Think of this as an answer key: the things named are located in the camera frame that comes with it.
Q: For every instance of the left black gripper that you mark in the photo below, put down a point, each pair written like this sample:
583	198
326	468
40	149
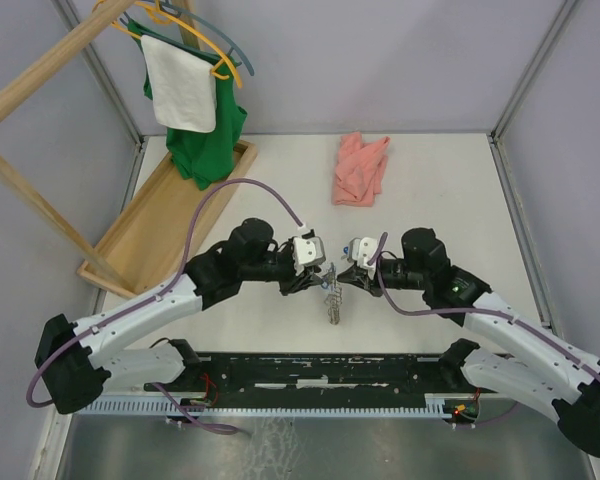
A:
303	281

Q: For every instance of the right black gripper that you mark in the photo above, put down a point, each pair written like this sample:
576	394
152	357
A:
361	280

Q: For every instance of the keyring holder with blue handle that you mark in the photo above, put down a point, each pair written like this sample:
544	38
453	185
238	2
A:
333	298

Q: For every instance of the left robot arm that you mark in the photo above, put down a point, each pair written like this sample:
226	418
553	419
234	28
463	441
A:
79	360

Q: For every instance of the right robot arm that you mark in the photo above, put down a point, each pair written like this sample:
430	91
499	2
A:
541	371

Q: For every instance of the pink cloth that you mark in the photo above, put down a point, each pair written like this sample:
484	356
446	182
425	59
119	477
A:
359	170

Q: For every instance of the green shirt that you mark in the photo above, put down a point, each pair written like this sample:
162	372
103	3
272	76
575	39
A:
207	157

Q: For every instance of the wooden tray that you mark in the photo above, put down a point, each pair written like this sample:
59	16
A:
146	242

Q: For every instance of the white towel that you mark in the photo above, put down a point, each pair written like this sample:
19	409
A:
182	85

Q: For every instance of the grey blue hanger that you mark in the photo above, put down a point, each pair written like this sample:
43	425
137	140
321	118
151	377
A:
128	25

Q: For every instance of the yellow hanger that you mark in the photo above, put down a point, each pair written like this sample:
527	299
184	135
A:
198	33

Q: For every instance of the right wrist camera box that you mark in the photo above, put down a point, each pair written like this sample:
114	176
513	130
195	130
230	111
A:
364	252

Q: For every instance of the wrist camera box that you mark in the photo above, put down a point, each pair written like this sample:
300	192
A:
308	252
364	252

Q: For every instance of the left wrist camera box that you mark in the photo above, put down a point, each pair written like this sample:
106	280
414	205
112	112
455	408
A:
308	252

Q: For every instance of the white cable duct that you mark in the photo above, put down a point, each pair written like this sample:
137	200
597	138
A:
153	406

